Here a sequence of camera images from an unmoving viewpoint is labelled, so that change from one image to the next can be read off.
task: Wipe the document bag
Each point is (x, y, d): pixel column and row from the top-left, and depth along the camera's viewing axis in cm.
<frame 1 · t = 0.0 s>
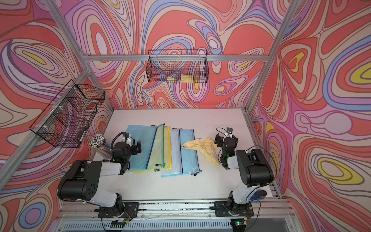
left hand: (133, 141, 94), fingers open
right hand: (225, 137, 96), fingers open
yellow wiping cloth: (206, 145, 98), point 2 cm above the table
light blue mesh document bag: (190, 162, 93), on the table
yellow document bag: (167, 152, 96), on the table
green zip document bag: (156, 161, 93), on the table
blue document bag leftmost: (144, 135, 108), on the table
clear pencil holder cup: (98, 142, 81), point 18 cm above the table

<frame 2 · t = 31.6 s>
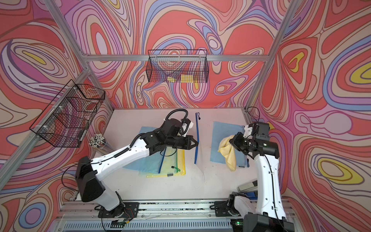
left hand: (200, 145, 70), fingers closed
right hand: (229, 144, 73), fingers closed
yellow wiping cloth: (228, 150, 72), point 23 cm above the table
light blue mesh document bag: (221, 130, 108), on the table
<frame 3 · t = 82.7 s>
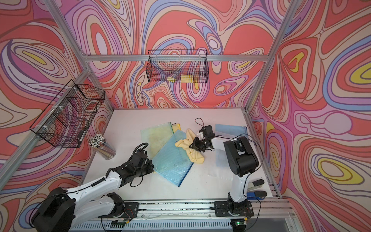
left hand: (156, 166, 86), fingers closed
right hand: (190, 149, 96), fingers closed
yellow wiping cloth: (194, 155, 90), point 5 cm above the table
blue document bag leftmost: (173, 162, 94), on the table
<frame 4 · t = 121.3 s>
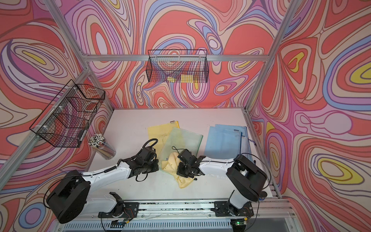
left hand: (160, 166, 87), fingers closed
right hand: (178, 177, 85), fingers closed
yellow wiping cloth: (169, 164, 87), point 4 cm above the table
